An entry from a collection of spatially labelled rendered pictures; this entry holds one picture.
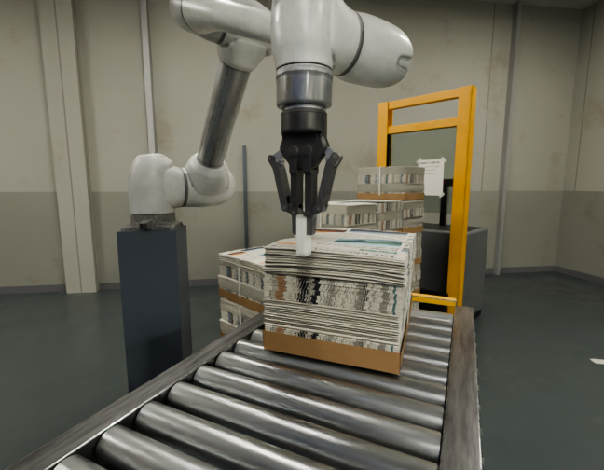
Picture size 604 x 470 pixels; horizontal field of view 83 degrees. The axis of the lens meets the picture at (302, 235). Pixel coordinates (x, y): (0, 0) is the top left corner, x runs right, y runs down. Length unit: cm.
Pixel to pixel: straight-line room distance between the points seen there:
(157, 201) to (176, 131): 287
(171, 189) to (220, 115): 33
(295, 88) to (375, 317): 43
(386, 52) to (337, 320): 49
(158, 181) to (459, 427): 113
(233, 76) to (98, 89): 335
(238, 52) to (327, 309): 78
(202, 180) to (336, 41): 88
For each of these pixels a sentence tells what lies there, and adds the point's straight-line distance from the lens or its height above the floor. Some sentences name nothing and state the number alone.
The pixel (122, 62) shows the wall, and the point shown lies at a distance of 443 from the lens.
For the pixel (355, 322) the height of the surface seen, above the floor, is 89.
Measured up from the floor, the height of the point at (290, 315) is 89.
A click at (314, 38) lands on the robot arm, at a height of 137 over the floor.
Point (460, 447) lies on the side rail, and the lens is 60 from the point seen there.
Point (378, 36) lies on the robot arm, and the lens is 66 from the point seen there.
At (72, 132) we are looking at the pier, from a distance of 437.
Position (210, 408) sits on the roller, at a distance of 65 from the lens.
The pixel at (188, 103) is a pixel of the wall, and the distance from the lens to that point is 419.
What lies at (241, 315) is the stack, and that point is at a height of 55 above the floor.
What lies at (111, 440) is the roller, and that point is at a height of 80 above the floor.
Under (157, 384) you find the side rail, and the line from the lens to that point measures 72.
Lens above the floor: 116
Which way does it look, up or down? 8 degrees down
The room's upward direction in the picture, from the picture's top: straight up
